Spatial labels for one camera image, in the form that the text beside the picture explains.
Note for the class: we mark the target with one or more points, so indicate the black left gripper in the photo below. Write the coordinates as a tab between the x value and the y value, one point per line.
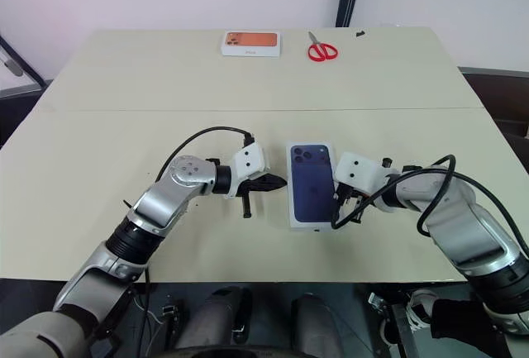
247	201

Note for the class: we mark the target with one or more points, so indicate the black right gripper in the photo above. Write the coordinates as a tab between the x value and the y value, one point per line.
350	200

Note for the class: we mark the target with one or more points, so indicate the phone box lid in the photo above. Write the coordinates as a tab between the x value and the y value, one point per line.
311	184

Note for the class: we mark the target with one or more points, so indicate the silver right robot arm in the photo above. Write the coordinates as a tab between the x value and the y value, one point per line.
467	225

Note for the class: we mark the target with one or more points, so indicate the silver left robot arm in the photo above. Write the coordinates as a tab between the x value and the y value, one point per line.
157	205

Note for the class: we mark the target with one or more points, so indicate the orange print phone box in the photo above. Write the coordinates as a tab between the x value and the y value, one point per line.
252	41

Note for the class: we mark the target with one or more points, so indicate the dark rounded shape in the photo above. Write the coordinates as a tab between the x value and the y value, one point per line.
316	325
215	316

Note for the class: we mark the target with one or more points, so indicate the small black clip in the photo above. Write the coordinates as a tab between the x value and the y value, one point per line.
360	33

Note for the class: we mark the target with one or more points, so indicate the dark side table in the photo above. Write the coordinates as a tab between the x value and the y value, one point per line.
500	93

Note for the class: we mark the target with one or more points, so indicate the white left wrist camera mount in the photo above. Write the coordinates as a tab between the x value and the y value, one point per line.
248	163

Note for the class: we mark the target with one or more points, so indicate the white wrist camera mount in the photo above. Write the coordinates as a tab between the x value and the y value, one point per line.
248	163
357	172

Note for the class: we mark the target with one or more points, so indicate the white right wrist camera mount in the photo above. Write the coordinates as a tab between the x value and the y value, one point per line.
357	172

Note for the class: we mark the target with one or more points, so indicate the metal table bracket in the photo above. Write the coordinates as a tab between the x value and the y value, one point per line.
396	325

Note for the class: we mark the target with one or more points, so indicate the glass panel with frame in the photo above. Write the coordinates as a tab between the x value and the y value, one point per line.
16	77

